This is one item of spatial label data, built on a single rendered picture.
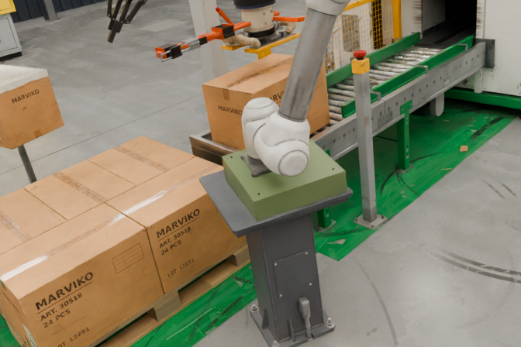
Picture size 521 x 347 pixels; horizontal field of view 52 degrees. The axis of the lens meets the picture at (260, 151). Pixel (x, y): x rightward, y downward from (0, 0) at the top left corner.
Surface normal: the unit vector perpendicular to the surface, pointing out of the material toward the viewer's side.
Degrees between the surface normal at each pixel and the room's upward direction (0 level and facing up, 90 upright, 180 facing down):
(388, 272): 0
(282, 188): 5
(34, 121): 90
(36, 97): 90
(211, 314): 0
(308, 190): 90
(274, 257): 90
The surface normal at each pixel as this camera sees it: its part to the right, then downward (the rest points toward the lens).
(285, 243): 0.36, 0.36
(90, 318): 0.69, 0.22
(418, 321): -0.14, -0.89
